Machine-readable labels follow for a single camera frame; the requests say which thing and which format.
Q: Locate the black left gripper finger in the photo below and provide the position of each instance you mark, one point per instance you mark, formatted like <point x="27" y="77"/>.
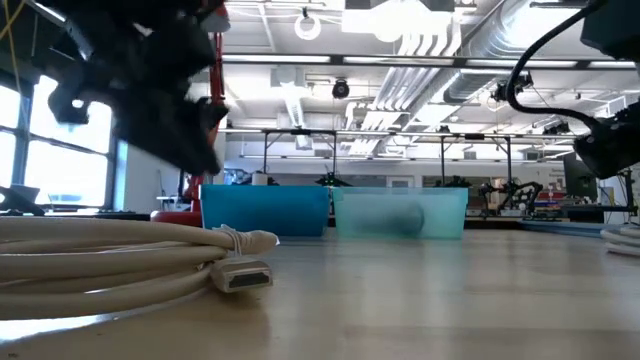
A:
<point x="165" y="132"/>
<point x="212" y="117"/>

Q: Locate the black background robot arm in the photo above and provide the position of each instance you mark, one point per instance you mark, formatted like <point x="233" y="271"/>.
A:
<point x="330" y="181"/>
<point x="520" y="190"/>

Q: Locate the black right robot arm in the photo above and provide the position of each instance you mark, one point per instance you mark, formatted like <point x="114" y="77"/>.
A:
<point x="615" y="25"/>

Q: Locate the black monitor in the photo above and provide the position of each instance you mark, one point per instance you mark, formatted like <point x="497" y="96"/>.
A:
<point x="580" y="180"/>

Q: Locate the white roll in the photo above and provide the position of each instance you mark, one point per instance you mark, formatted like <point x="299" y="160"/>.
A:
<point x="259" y="179"/>

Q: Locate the red desk lamp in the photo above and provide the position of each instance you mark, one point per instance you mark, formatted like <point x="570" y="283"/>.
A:
<point x="175" y="218"/>

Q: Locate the blue mat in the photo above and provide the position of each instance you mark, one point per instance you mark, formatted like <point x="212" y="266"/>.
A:
<point x="565" y="227"/>

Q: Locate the blue plastic bin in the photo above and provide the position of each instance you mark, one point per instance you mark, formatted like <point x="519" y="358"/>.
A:
<point x="265" y="210"/>

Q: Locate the large window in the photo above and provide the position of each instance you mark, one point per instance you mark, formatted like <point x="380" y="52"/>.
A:
<point x="65" y="170"/>

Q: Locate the translucent green plastic bin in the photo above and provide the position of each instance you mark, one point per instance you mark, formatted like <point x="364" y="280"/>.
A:
<point x="440" y="215"/>

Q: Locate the black metal rig frame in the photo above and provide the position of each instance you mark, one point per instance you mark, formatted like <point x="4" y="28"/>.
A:
<point x="300" y="132"/>
<point x="475" y="136"/>

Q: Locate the black ceiling camera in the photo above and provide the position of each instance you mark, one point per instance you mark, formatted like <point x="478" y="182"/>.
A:
<point x="341" y="89"/>

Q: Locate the silver ventilation duct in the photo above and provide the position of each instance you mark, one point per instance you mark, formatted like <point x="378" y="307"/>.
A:
<point x="480" y="55"/>

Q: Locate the ceiling light rail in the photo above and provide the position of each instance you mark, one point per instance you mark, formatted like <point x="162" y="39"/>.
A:
<point x="400" y="61"/>

